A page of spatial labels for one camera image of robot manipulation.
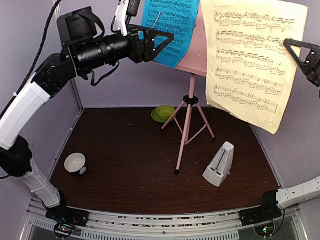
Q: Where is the blue sheet music page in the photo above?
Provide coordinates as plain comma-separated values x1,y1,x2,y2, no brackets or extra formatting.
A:
141,0,200,69

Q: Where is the pink music stand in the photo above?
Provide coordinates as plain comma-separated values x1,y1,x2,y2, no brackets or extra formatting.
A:
160,4,216,175

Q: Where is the yellow sheet music page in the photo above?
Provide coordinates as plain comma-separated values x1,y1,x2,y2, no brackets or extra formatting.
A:
200,0,308,134

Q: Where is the white metronome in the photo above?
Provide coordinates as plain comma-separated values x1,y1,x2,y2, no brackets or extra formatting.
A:
202,141,235,187

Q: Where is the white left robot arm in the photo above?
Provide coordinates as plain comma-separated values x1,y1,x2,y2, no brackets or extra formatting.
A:
0,0,174,222

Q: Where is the green bowl with saucer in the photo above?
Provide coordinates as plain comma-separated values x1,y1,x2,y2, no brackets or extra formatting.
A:
151,105,176,123

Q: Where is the white and dark bowl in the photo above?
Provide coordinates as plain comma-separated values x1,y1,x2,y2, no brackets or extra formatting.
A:
64,152,88,176

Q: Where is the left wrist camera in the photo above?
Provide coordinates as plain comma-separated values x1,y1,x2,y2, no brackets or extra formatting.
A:
110,0,141,37

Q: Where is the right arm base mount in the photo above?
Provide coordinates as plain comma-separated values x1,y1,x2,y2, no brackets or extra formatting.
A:
238,206,285,239

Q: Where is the aluminium front rail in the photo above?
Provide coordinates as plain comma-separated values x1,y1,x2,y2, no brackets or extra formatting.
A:
24,197,305,240

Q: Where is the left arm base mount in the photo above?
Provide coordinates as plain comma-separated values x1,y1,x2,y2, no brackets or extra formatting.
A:
45,207,90,239

